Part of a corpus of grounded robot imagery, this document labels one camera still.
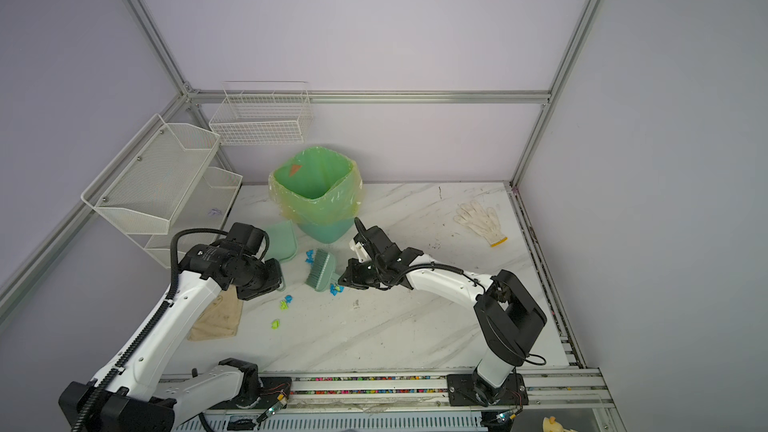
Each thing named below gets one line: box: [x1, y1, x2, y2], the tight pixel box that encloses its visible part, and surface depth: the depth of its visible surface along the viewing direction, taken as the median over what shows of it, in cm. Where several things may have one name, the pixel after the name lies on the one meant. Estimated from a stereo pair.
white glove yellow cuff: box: [454, 202, 508, 247], surface depth 110 cm
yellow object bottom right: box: [542, 416, 579, 432], surface depth 67 cm
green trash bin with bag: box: [268, 146, 364, 245], surface depth 92 cm
